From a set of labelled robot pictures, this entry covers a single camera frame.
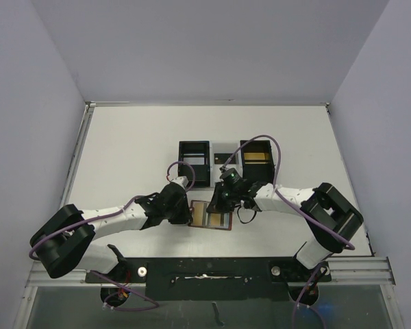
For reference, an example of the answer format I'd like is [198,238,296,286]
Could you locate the gold credit card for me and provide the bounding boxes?
[191,201,208,227]

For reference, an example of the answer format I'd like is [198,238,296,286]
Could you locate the brown leather card holder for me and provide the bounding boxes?
[188,200,232,231]

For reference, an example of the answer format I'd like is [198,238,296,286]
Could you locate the black white card sorting tray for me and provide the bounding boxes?
[177,140,275,188]

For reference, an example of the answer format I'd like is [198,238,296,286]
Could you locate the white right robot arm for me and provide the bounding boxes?
[206,169,363,280]

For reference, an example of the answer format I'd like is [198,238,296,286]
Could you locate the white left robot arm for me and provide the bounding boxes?
[29,177,192,282]

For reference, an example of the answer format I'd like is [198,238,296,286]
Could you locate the black card in tray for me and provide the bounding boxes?
[214,153,237,165]

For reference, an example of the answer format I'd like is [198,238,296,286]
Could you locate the gold card in tray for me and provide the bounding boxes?
[244,152,270,162]

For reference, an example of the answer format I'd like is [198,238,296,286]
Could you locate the silver card in tray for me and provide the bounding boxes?
[182,156,207,166]

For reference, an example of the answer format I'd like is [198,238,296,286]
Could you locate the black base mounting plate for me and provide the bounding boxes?
[85,257,332,302]

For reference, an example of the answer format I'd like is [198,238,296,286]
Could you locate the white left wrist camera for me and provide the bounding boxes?
[169,176,188,189]

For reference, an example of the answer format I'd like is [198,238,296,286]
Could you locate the aluminium frame rail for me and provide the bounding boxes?
[322,256,395,285]

